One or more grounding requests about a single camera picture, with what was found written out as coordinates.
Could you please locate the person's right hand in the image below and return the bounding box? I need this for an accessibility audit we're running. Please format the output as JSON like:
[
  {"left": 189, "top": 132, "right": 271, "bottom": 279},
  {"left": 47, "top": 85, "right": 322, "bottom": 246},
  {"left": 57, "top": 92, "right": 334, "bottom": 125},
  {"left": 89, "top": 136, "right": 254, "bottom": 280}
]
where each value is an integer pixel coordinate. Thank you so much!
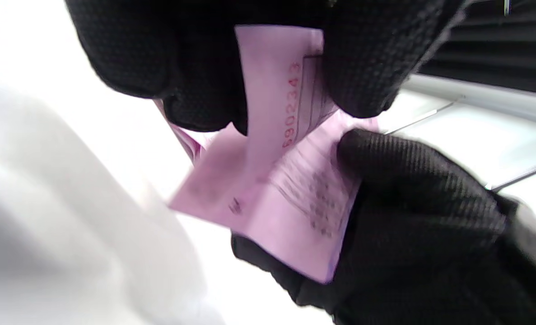
[{"left": 231, "top": 129, "right": 536, "bottom": 325}]

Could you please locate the pink paper invoice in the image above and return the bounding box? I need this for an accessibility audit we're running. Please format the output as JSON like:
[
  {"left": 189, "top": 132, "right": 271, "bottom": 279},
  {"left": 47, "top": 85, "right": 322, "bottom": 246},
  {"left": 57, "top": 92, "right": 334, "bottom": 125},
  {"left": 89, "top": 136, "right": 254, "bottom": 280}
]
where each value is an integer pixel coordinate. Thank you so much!
[{"left": 153, "top": 25, "right": 381, "bottom": 285}]

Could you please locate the person's left hand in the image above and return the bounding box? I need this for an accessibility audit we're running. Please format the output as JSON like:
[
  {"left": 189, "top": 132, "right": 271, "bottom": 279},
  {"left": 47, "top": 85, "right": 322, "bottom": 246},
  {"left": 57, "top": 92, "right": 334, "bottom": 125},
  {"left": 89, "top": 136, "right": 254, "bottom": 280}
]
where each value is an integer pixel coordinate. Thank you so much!
[{"left": 65, "top": 0, "right": 467, "bottom": 136}]

